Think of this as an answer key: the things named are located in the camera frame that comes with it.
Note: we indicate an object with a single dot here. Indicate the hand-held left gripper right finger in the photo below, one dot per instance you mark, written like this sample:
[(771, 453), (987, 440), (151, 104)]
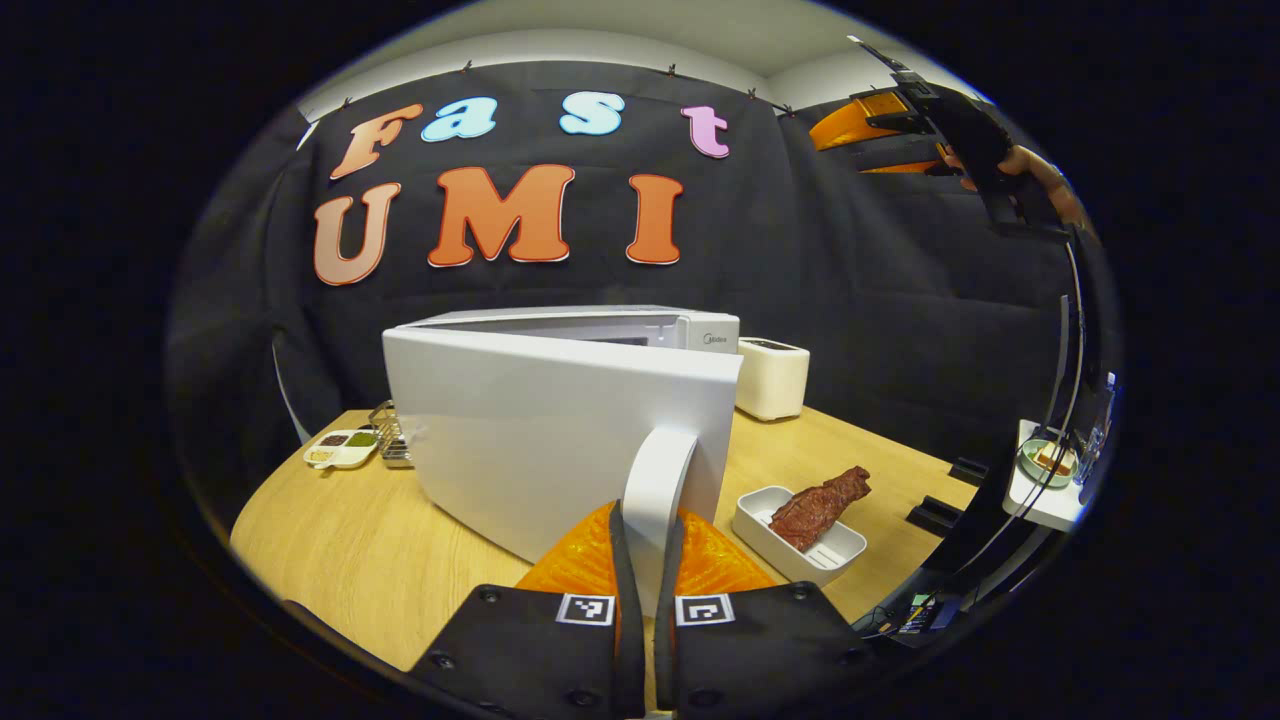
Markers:
[(670, 650)]

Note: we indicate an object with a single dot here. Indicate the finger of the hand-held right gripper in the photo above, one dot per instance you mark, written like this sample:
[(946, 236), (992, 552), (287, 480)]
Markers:
[(900, 166), (845, 122)]

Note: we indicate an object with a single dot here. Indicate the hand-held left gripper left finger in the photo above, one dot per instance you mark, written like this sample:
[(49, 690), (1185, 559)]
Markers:
[(627, 600)]

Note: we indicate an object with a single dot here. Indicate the white microwave oven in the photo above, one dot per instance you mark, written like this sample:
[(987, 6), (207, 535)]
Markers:
[(560, 430)]

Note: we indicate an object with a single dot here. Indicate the brown meat piece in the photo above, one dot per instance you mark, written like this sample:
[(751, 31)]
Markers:
[(815, 510)]

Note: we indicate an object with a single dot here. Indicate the white rectangular tray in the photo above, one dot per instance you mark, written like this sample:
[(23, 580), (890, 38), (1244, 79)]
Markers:
[(840, 555)]

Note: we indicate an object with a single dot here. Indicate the small screen device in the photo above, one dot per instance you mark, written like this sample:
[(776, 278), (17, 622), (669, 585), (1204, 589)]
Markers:
[(920, 612)]

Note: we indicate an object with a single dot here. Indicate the white toaster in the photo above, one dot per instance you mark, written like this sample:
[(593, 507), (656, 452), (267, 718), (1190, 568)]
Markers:
[(770, 385)]

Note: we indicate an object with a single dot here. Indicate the black block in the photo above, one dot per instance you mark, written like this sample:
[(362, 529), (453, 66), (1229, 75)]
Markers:
[(968, 472), (932, 515)]

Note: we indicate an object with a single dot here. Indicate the white condiment dish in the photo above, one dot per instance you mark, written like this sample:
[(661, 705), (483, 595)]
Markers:
[(340, 457)]

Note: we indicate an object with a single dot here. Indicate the clear plastic bottle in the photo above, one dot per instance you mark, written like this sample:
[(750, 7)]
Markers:
[(1100, 430)]

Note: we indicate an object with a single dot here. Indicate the green bowl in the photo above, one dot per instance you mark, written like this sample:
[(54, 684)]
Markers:
[(1030, 468)]

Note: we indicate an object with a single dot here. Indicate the white side table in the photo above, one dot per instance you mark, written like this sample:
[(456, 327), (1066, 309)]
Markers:
[(1050, 508)]

